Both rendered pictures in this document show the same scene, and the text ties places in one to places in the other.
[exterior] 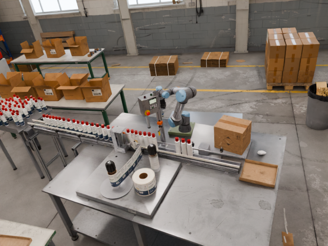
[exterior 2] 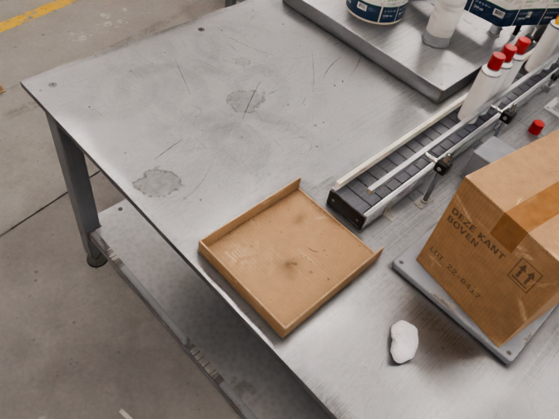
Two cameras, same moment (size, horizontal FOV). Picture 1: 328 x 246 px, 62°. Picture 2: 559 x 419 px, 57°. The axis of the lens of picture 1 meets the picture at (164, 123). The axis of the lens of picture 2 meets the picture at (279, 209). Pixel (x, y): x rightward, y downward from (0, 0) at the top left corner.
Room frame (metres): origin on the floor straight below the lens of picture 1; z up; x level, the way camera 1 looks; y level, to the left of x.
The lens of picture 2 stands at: (1.84, -1.44, 1.75)
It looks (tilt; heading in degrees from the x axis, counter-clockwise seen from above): 50 degrees down; 98
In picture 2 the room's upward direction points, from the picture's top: 11 degrees clockwise
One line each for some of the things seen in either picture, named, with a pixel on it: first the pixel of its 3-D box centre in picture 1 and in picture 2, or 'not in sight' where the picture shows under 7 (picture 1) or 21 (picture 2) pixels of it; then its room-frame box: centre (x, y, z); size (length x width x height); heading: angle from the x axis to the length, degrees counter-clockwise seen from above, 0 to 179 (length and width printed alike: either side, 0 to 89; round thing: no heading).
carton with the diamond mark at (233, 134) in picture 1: (232, 134); (531, 235); (2.24, -0.68, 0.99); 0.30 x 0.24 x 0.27; 51
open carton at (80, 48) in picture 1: (77, 46); not in sight; (6.44, 1.71, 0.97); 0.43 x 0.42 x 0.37; 156
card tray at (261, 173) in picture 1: (258, 172); (292, 248); (1.79, -0.79, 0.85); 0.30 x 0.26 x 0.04; 60
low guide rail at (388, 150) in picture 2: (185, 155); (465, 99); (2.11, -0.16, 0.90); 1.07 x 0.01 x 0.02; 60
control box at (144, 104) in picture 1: (148, 104); not in sight; (2.41, 0.12, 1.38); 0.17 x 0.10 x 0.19; 115
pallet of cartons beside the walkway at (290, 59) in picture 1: (288, 57); not in sight; (5.23, -2.71, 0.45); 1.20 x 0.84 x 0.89; 161
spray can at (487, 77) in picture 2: (189, 148); (482, 89); (2.13, -0.21, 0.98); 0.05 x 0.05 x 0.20
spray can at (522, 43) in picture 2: (177, 145); (507, 72); (2.19, -0.10, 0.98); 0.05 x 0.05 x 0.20
